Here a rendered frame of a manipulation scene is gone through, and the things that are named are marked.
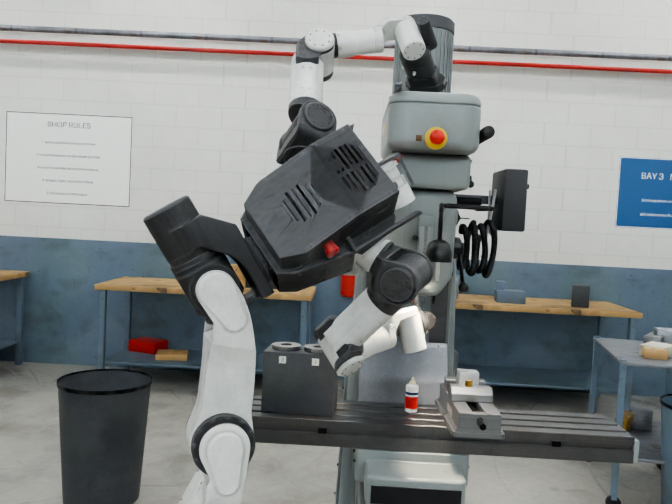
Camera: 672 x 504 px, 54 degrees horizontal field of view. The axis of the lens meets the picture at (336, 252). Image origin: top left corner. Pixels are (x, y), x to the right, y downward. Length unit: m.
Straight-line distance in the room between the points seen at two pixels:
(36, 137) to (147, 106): 1.09
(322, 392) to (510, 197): 0.90
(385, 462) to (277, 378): 0.40
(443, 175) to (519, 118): 4.59
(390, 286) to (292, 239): 0.24
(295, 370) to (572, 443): 0.85
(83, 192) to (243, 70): 1.90
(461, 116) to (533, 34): 4.84
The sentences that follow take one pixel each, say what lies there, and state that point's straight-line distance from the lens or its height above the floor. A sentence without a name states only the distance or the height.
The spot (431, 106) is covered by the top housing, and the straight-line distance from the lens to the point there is 1.87.
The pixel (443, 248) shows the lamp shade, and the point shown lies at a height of 1.46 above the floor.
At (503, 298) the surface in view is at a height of 0.92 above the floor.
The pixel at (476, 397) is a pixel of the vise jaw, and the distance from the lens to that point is 2.07.
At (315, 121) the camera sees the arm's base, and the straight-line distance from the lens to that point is 1.61.
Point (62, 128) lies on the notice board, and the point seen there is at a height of 2.23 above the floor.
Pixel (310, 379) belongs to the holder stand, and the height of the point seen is 1.04.
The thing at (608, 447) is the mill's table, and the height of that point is 0.89.
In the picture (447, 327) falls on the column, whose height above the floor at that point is 1.15.
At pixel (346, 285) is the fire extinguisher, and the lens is 6.14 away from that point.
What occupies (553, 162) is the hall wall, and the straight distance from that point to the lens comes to 6.55.
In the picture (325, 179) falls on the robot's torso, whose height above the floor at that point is 1.61.
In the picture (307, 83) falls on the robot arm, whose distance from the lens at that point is 1.75.
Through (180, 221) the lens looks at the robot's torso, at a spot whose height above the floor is 1.51.
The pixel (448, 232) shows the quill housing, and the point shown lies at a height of 1.50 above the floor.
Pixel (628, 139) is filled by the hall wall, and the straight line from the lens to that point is 6.80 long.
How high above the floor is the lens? 1.53
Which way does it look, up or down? 3 degrees down
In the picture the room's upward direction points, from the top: 3 degrees clockwise
